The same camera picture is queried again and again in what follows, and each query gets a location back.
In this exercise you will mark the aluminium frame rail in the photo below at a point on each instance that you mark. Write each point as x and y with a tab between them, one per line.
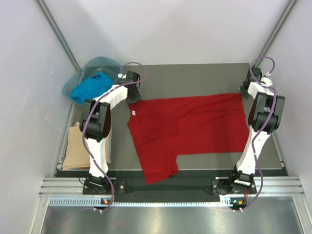
272	186

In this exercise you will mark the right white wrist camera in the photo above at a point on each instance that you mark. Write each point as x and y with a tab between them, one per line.
266	81

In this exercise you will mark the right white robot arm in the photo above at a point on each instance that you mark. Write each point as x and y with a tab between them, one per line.
264	118

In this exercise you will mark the teal plastic basket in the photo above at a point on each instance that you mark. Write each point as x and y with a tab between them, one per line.
105	65

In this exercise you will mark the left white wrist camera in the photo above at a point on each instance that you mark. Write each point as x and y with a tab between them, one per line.
121	76

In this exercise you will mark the folded tan t-shirt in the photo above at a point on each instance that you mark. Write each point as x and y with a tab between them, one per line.
76	156

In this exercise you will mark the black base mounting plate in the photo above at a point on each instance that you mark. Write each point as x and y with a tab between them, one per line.
176	193

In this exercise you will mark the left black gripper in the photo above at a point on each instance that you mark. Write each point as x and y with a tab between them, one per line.
137	98

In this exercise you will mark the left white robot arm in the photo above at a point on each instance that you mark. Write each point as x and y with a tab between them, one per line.
96	128

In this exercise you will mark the red t-shirt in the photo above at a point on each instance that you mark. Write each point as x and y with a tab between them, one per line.
163	129

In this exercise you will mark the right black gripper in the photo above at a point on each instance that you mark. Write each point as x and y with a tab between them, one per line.
246	95

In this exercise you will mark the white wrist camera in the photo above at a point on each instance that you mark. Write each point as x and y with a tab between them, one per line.
266	81
121	76

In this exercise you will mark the slotted cable duct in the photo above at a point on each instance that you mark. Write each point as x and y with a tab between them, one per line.
103	202

